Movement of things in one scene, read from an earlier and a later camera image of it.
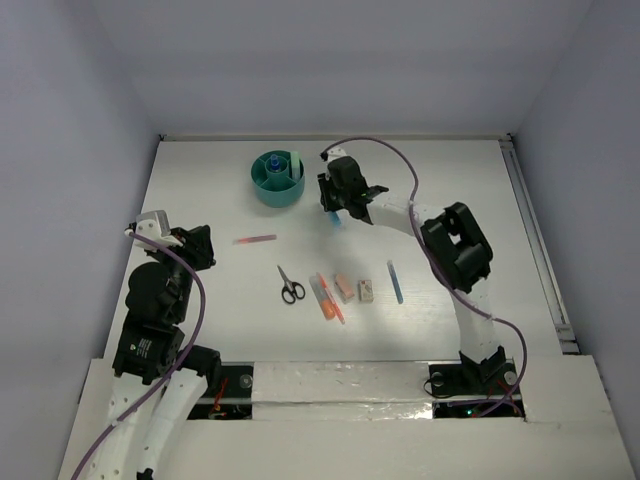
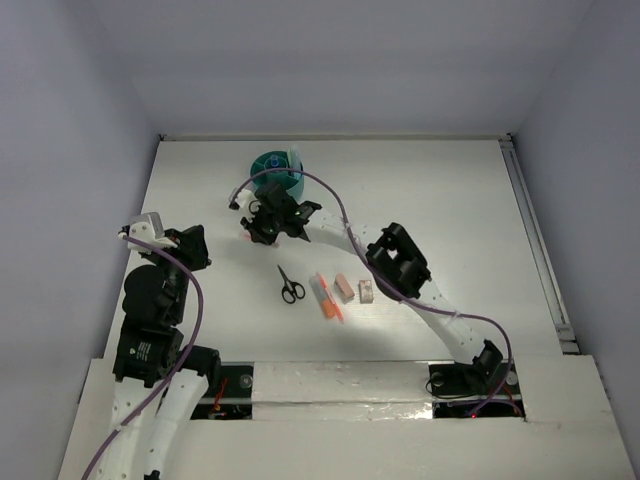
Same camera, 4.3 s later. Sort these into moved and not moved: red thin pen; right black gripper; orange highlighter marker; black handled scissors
Moved: right black gripper
Not moved: red thin pen; orange highlighter marker; black handled scissors
